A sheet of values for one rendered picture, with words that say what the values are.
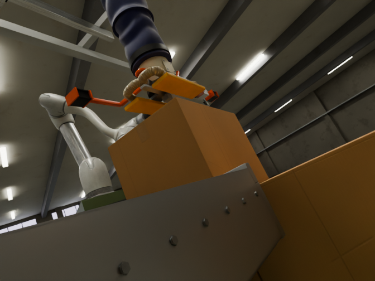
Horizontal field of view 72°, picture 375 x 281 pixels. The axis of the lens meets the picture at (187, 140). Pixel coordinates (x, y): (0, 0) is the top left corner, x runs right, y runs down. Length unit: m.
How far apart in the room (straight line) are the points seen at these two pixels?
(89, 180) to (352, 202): 1.26
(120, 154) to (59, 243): 0.85
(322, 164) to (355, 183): 0.08
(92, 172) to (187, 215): 1.20
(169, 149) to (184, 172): 0.10
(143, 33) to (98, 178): 0.82
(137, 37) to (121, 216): 1.17
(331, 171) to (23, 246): 0.68
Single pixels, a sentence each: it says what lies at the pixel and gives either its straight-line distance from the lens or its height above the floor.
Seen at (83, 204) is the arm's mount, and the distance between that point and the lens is 1.44.
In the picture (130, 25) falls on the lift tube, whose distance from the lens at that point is 1.47.
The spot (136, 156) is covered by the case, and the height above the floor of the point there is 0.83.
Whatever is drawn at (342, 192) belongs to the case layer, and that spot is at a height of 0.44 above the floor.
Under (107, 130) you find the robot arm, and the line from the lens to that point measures 1.70.
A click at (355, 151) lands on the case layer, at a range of 0.76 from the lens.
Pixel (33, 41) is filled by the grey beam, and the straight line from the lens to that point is 3.76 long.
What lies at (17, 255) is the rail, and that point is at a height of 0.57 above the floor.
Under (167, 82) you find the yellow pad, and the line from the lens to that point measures 1.18.
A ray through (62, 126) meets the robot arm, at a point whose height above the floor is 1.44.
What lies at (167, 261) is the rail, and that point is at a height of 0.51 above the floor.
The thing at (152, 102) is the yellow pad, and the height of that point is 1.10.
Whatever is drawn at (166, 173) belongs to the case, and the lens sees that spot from 0.96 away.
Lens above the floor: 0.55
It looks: 15 degrees up
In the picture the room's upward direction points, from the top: 25 degrees counter-clockwise
